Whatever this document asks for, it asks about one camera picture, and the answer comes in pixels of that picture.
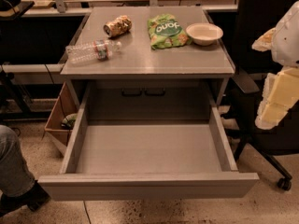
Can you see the orange patterned soda can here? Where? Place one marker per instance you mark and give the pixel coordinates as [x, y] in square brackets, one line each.
[118, 26]

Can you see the person leg in jeans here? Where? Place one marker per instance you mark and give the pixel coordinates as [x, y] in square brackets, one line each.
[15, 177]

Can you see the grey open top drawer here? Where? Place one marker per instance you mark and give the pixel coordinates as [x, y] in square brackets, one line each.
[157, 143]

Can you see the green chip bag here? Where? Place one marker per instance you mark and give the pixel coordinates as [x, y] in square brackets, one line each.
[165, 32]

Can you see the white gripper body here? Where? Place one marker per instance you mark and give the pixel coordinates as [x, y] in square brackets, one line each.
[287, 39]

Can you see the black shoe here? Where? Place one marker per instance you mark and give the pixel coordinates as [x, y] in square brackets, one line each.
[33, 199]

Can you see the clear plastic water bottle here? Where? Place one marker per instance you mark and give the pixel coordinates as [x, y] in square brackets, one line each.
[99, 50]

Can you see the black office chair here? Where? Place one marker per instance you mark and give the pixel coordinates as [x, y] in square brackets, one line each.
[254, 18]

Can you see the grey drawer cabinet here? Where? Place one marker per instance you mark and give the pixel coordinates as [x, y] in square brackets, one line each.
[138, 60]

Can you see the cardboard box on floor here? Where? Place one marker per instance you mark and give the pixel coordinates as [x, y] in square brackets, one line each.
[54, 129]

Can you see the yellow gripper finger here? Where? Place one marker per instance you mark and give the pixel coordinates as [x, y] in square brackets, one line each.
[280, 94]
[263, 43]

